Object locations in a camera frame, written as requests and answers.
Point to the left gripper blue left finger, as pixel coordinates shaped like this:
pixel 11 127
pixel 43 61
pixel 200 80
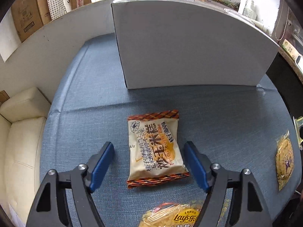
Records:
pixel 50 206

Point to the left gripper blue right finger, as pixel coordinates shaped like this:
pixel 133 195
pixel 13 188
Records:
pixel 247 207

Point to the corn rice cake packet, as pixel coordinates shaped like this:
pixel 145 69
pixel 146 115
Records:
pixel 155 156

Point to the yellow crispy snack bag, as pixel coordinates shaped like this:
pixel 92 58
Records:
pixel 284 160

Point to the white clock gadget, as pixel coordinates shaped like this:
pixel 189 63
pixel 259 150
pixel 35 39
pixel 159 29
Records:
pixel 299 62

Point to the white green flat box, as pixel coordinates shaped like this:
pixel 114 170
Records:
pixel 290 49

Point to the white storage box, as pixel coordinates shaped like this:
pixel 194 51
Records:
pixel 165 43

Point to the large brown cardboard box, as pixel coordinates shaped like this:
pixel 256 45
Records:
pixel 29 16

